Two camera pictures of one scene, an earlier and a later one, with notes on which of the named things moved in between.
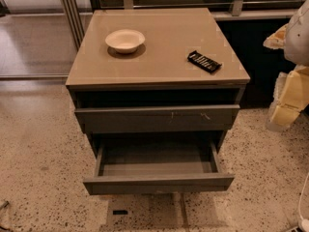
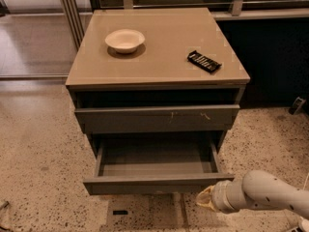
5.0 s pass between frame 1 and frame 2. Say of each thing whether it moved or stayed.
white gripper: moved
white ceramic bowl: stayed
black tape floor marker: stayed
